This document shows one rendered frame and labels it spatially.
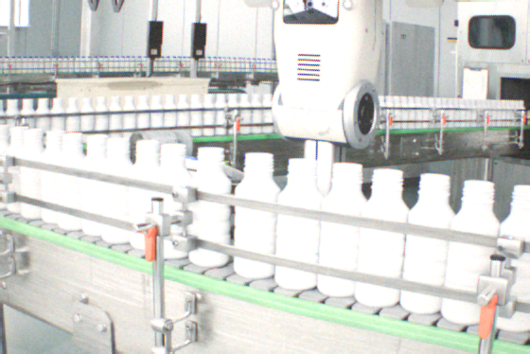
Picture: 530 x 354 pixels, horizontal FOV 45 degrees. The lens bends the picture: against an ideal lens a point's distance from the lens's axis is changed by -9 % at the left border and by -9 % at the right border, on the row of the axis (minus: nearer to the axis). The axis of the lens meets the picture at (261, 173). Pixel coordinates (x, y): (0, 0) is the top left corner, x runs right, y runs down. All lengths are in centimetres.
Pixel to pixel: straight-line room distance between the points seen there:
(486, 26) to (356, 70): 336
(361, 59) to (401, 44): 615
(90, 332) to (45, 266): 15
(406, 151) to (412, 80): 431
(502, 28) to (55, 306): 399
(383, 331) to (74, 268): 55
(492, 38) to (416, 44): 316
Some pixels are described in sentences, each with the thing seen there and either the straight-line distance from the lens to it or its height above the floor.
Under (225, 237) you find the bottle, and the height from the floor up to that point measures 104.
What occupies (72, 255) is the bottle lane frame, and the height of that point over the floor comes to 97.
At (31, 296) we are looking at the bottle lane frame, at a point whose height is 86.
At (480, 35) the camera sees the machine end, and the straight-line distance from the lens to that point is 485.
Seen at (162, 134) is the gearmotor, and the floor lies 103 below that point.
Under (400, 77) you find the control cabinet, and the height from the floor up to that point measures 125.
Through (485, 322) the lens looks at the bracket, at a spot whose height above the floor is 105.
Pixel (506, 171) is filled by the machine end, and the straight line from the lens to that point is 472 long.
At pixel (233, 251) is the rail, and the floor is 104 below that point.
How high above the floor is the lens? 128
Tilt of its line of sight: 9 degrees down
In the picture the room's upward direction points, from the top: 2 degrees clockwise
